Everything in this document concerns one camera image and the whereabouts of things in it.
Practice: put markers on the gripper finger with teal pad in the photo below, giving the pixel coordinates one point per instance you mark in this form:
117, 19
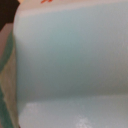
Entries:
8, 102

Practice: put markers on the light blue milk carton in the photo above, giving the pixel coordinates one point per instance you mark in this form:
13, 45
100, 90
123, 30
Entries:
72, 63

